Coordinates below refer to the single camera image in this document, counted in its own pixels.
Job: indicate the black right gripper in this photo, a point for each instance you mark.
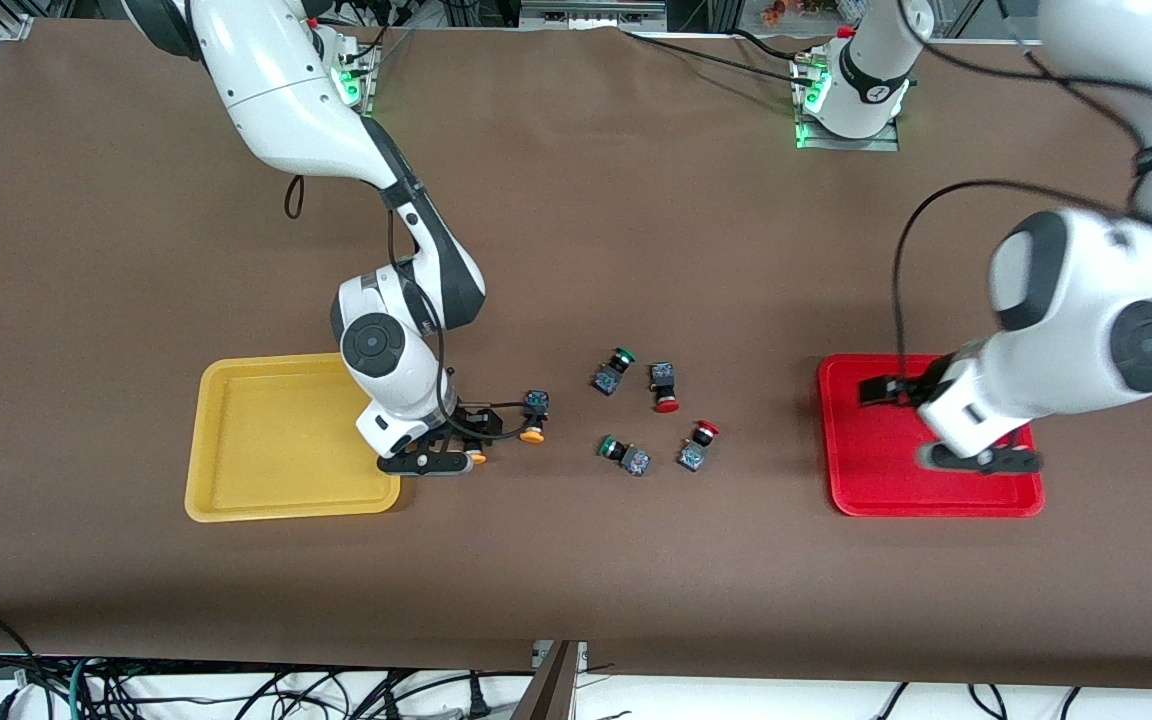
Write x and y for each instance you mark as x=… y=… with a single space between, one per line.
x=473 y=421

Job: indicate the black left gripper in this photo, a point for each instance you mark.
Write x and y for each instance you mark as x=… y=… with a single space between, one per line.
x=904 y=391

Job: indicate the red push button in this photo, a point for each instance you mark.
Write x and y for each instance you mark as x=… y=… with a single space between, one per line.
x=696 y=447
x=663 y=385

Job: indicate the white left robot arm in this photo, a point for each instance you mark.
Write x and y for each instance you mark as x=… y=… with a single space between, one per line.
x=1066 y=330

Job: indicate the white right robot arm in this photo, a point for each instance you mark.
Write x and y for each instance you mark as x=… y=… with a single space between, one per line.
x=286 y=100

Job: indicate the red plastic tray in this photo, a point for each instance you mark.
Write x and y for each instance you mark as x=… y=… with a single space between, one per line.
x=876 y=470

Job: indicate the green push button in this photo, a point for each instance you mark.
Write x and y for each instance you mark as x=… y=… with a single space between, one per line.
x=612 y=371
x=626 y=456

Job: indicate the yellow plastic tray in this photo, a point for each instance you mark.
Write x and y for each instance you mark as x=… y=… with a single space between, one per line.
x=266 y=440

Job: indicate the brown table cover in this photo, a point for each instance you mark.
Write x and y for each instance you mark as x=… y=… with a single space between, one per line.
x=636 y=250

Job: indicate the orange background objects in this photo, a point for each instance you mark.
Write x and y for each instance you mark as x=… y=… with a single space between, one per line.
x=796 y=12

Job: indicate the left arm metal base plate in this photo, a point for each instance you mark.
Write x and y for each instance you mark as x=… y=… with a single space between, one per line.
x=806 y=140

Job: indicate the metal table post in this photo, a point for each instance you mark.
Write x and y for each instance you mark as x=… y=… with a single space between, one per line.
x=551 y=690

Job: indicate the grey metal rail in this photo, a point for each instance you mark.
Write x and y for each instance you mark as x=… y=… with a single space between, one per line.
x=591 y=12

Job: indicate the aluminium frame corner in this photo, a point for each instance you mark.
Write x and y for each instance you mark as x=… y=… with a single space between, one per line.
x=14 y=27

